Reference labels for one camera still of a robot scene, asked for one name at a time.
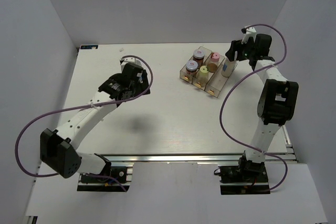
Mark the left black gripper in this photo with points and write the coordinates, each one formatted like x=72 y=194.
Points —
x=142 y=86

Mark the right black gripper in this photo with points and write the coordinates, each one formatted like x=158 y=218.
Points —
x=236 y=45

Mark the silver lid white bottle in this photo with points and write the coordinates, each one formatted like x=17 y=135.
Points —
x=228 y=67

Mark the pink lid spice bottle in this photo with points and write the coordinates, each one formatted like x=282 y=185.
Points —
x=213 y=62

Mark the dark brown sauce jar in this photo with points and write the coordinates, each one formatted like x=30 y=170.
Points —
x=198 y=56

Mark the yellow lid spice bottle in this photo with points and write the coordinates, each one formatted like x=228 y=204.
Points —
x=202 y=76

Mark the orange label sauce jar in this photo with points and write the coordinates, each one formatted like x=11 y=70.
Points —
x=191 y=68

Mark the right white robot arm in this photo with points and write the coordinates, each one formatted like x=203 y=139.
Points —
x=277 y=101

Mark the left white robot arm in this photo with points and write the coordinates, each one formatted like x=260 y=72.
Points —
x=58 y=148

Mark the right clear organizer bin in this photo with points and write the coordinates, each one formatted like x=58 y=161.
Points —
x=216 y=82

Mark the middle clear organizer bin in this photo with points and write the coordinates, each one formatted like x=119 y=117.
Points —
x=194 y=82

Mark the left blue table sticker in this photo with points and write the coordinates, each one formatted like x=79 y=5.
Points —
x=88 y=47

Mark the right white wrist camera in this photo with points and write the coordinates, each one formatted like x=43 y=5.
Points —
x=249 y=32

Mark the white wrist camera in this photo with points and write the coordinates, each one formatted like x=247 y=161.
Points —
x=249 y=32
x=131 y=59

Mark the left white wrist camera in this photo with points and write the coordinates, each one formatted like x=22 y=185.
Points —
x=131 y=59

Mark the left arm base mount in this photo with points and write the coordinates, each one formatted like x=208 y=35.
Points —
x=113 y=176

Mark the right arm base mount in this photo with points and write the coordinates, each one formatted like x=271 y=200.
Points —
x=246 y=178

